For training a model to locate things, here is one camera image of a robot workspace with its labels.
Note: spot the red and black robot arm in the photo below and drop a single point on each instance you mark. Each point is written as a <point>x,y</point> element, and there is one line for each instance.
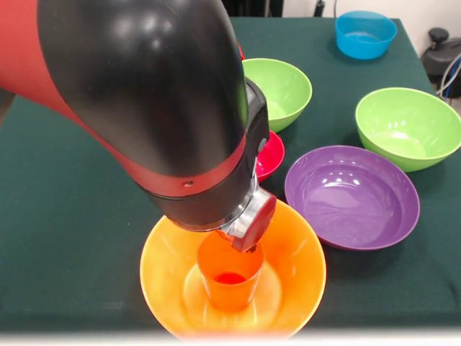
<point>144,108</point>

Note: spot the green bowl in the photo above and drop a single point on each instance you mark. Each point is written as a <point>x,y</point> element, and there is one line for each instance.
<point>407,119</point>
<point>284,93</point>

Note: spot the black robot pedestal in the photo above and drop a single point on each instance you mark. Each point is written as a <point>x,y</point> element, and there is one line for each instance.
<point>259,7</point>

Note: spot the small pink-red bowl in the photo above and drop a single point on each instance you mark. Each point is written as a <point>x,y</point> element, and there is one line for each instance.
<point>272,155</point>

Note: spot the purple bowl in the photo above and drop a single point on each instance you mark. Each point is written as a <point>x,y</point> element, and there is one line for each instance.
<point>353,202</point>

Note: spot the large yellow-orange bowl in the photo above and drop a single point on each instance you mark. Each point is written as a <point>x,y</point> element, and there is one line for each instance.
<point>299,259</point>

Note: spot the small light blue bowl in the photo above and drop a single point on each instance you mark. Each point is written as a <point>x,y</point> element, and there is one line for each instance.
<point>365,47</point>

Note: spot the orange cup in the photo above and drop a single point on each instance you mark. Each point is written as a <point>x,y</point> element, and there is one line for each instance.
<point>230,288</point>

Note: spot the red cup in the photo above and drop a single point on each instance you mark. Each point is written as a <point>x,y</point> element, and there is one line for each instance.
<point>241,53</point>

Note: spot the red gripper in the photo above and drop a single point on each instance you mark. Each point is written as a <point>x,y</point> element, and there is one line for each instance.
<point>257,225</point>

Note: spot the dark green table cloth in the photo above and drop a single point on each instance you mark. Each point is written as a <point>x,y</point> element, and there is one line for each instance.
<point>72,252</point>

